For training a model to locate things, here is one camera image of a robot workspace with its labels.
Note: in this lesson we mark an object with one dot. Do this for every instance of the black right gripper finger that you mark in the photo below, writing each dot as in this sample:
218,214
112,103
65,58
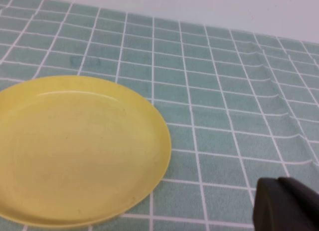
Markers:
286,208

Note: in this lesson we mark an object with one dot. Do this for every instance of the yellow plastic plate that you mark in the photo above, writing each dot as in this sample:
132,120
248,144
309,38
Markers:
74,151

